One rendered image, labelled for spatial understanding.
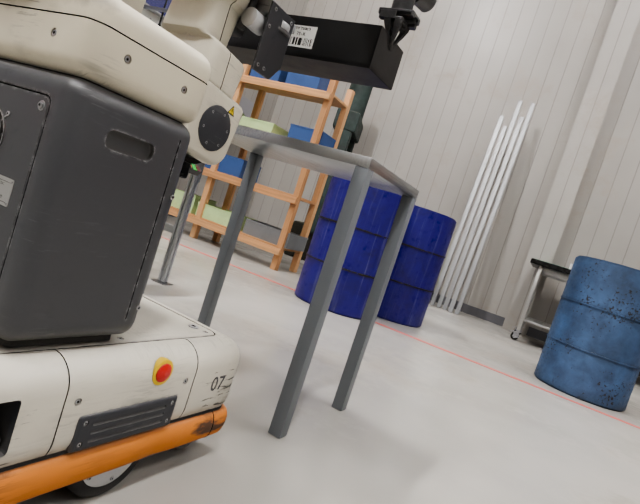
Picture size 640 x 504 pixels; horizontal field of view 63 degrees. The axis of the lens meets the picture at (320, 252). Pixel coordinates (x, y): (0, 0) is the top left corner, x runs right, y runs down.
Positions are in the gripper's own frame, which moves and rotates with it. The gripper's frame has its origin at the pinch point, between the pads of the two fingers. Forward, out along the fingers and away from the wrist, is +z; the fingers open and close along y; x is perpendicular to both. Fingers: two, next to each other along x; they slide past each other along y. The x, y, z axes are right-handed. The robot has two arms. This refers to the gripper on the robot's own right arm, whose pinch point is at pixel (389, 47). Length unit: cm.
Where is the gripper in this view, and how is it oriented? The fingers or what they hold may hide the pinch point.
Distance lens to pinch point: 151.8
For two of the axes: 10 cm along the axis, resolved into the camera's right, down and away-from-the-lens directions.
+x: -4.6, -0.7, -8.9
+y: -8.4, -3.0, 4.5
